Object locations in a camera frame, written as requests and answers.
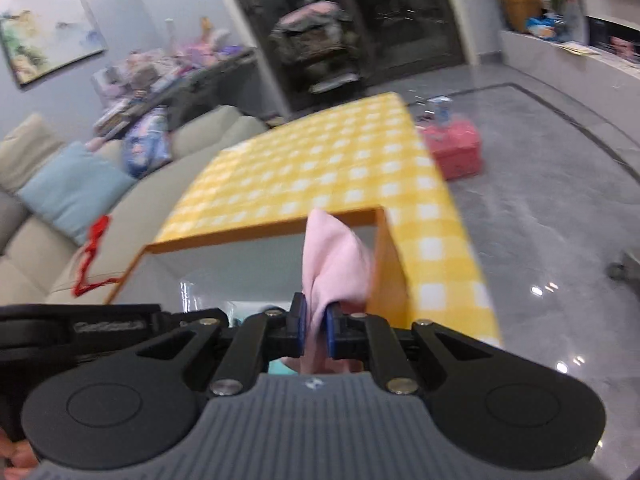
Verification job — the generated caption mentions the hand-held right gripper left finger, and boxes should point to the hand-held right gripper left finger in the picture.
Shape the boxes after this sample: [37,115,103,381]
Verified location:
[125,294,308,396]

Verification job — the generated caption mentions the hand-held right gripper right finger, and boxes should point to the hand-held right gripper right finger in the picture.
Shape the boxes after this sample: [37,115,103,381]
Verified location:
[325,306,493,394]

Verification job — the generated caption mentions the pink cloth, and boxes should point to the pink cloth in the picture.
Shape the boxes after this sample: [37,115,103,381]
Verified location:
[300,208,374,376]

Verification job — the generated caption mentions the orange cardboard box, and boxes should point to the orange cardboard box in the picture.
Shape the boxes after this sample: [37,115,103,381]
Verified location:
[104,206,417,322]

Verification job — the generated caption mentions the person's left hand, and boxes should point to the person's left hand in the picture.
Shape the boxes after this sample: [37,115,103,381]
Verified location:
[0,427,40,480]

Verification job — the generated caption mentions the red ribbon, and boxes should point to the red ribbon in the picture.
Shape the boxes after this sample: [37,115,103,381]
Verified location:
[72,215,122,299]

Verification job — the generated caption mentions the light blue cushion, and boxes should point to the light blue cushion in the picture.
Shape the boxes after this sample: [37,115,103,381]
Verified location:
[17,141,138,247]

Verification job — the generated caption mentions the yellow checked tablecloth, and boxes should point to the yellow checked tablecloth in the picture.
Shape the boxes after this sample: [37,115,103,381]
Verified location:
[152,92,503,350]

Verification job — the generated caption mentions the beige sofa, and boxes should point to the beige sofa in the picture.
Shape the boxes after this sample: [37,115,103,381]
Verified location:
[0,105,269,307]

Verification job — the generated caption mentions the beige cushion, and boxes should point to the beige cushion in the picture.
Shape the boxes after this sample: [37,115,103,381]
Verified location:
[0,112,67,195]

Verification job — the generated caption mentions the blue patterned cushion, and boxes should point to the blue patterned cushion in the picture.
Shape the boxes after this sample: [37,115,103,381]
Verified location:
[122,107,174,179]

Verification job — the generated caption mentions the pink storage box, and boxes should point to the pink storage box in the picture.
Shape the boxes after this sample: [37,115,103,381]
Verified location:
[421,114,485,182]

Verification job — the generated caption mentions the stack of books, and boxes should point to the stack of books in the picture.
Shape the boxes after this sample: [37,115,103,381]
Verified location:
[92,95,151,137]

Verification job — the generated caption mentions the cluttered side table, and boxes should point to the cluttered side table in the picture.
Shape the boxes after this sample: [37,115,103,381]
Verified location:
[91,16,259,128]

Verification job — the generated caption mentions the rack with clothes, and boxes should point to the rack with clothes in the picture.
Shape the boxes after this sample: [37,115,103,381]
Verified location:
[269,0,362,97]

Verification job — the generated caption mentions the white low cabinet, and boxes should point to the white low cabinet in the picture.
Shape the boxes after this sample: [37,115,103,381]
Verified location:
[500,25,640,122]

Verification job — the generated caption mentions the blue snack bag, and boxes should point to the blue snack bag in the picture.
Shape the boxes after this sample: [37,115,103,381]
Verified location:
[525,12,569,39]

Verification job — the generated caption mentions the golden vase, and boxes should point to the golden vase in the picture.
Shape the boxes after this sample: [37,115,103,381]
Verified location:
[501,0,544,34]

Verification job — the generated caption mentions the landscape wall painting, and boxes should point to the landscape wall painting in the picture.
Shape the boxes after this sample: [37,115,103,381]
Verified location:
[0,0,109,91]

